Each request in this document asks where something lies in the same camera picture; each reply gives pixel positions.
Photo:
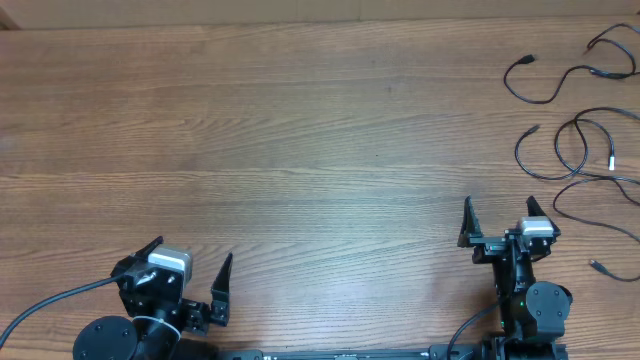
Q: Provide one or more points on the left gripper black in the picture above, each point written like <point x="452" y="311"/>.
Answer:
<point x="195" y="314"/>

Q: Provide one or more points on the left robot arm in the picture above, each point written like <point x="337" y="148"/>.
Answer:
<point x="127" y="338"/>

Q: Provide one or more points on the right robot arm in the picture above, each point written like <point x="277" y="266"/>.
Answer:
<point x="532" y="312"/>

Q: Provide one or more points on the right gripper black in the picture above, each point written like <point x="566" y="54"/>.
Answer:
<point x="488" y="247"/>

